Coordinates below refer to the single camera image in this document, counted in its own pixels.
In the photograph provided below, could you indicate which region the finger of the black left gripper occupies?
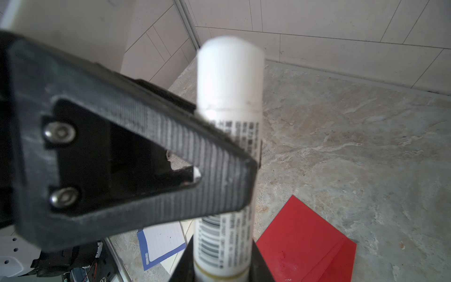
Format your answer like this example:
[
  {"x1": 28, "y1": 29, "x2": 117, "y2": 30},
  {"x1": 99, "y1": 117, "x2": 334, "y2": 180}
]
[
  {"x1": 134, "y1": 79, "x2": 196, "y2": 114},
  {"x1": 1, "y1": 31, "x2": 258, "y2": 251}
]

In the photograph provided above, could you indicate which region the red paper envelope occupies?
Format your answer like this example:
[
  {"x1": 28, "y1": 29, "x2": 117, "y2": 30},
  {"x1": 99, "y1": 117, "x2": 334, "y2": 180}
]
[{"x1": 257, "y1": 196, "x2": 357, "y2": 282}]

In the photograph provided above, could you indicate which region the cream paper envelope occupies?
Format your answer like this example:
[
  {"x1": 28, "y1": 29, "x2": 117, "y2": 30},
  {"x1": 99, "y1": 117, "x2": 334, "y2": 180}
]
[{"x1": 161, "y1": 220, "x2": 194, "y2": 275}]

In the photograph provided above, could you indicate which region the blue bordered white card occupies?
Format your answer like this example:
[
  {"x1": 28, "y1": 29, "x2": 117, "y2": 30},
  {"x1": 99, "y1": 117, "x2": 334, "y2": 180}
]
[{"x1": 137, "y1": 222, "x2": 184, "y2": 271}]

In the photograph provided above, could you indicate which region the white glue stick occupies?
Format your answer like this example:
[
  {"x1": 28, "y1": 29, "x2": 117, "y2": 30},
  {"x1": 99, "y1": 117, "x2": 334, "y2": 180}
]
[{"x1": 193, "y1": 36, "x2": 265, "y2": 282}]

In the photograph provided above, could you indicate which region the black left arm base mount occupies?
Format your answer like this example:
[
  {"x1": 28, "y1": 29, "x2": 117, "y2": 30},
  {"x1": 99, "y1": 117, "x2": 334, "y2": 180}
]
[{"x1": 27, "y1": 240, "x2": 119, "y2": 282}]

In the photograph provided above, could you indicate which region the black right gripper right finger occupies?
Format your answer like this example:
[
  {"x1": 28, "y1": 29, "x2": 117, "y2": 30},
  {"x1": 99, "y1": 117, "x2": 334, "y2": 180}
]
[{"x1": 249, "y1": 241, "x2": 275, "y2": 282}]

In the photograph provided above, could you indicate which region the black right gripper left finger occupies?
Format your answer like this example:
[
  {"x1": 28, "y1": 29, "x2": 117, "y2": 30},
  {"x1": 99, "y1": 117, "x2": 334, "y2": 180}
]
[{"x1": 169, "y1": 237, "x2": 196, "y2": 282}]

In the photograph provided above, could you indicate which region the silver aluminium corner post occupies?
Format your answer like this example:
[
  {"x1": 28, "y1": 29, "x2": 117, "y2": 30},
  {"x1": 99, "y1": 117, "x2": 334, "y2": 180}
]
[{"x1": 174, "y1": 0, "x2": 201, "y2": 50}]

